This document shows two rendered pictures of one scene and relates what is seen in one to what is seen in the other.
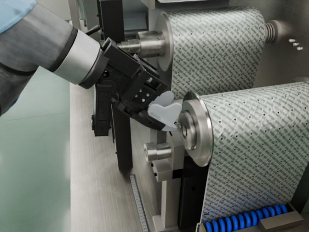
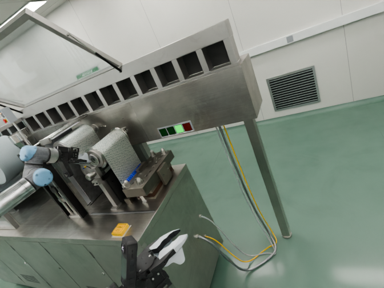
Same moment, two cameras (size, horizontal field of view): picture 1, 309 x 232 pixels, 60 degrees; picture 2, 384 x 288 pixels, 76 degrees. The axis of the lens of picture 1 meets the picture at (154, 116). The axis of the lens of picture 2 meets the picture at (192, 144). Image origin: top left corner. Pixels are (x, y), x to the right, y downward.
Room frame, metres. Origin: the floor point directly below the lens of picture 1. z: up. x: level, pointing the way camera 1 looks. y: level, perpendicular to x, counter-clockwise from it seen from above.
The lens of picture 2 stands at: (-0.98, 0.49, 1.68)
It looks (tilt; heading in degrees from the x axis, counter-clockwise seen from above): 23 degrees down; 316
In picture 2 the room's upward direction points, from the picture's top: 24 degrees counter-clockwise
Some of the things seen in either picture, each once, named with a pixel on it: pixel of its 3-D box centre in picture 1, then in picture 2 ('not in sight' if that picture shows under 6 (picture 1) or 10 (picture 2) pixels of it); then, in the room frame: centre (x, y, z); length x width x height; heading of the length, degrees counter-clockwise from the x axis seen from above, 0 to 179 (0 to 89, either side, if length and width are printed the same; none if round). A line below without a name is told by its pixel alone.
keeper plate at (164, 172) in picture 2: not in sight; (165, 173); (0.20, -0.32, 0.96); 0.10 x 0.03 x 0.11; 105
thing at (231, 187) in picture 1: (254, 185); (126, 162); (0.39, -0.22, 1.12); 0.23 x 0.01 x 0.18; 105
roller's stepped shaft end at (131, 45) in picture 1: (126, 46); not in sight; (0.64, 0.07, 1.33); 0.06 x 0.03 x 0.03; 105
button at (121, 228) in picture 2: not in sight; (120, 230); (0.20, 0.11, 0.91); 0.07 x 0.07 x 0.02; 15
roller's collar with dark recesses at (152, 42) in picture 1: (150, 44); not in sight; (0.65, 0.01, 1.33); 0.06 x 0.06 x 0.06; 15
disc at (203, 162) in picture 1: (195, 129); (95, 158); (0.42, -0.08, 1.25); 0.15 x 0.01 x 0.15; 15
